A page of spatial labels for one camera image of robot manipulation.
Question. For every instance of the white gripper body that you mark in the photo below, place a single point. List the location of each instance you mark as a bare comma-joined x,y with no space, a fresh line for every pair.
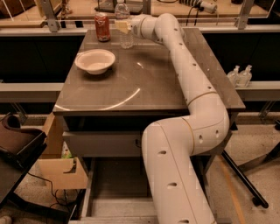
136,27

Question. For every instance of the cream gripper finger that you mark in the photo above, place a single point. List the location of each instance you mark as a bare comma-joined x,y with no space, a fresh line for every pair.
123,26

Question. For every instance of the clear plastic water bottle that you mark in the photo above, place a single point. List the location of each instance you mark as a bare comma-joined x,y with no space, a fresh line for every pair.
123,12

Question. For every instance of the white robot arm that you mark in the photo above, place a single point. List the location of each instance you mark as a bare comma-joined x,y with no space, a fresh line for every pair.
168,144

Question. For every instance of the red coke can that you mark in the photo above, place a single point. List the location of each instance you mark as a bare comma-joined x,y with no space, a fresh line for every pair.
101,22

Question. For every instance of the clear pump bottle left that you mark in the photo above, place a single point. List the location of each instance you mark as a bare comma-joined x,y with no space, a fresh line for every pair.
232,75

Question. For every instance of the clear pump bottle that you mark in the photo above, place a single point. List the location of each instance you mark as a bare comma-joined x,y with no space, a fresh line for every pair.
244,77
232,75

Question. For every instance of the clear pump bottle right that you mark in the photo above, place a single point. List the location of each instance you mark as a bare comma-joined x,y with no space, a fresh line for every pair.
244,77

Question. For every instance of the white bowl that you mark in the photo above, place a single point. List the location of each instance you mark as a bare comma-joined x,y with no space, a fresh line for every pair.
96,61

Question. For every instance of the grey drawer cabinet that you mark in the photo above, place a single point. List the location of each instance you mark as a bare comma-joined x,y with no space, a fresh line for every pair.
104,115

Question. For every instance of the grey power strip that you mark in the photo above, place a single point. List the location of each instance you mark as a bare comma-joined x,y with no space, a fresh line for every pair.
201,5

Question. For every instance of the black chair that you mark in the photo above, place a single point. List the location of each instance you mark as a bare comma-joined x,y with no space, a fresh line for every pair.
19,150

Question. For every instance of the cardboard box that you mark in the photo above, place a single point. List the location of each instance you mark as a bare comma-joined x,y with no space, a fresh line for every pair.
65,172

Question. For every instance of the black stand leg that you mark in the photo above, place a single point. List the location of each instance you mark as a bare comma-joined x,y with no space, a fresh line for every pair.
258,199

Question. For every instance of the black drawer handle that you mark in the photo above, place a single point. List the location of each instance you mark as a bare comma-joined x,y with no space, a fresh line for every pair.
138,143

